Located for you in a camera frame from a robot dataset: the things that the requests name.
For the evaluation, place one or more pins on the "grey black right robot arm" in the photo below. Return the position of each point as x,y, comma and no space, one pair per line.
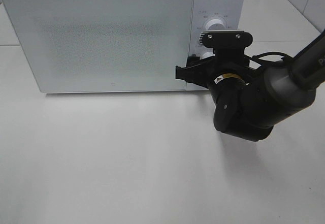
252,94

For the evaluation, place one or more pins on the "white upper power knob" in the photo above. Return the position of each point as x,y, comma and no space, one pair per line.
215,23

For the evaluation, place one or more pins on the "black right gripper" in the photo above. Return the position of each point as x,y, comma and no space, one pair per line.
229,62

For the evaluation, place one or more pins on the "white microwave door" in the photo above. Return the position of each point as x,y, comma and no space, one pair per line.
103,45

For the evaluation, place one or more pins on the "white timer knob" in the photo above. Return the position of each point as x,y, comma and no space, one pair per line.
207,55

